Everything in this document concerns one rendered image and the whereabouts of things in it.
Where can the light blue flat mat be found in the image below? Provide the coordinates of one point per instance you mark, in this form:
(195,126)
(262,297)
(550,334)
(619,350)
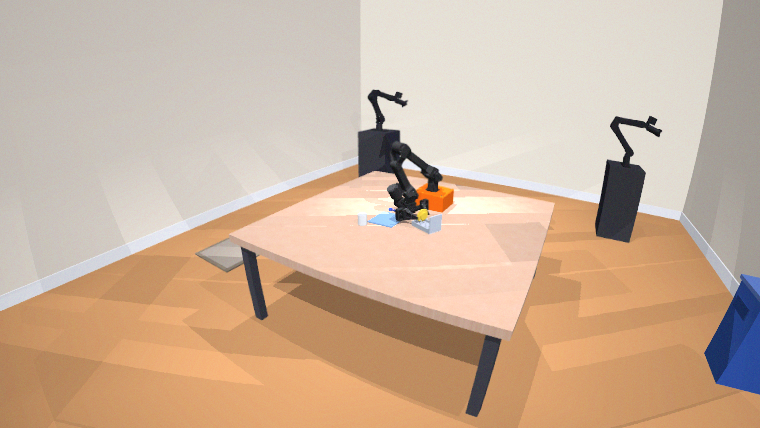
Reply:
(384,219)

